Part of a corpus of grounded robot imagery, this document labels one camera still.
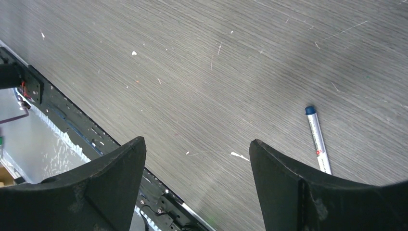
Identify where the white marker pen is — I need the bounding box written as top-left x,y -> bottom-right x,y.
305,106 -> 332,175

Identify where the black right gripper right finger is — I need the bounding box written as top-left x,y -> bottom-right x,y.
249,139 -> 408,231

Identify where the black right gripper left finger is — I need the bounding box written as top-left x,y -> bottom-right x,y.
0,136 -> 146,231

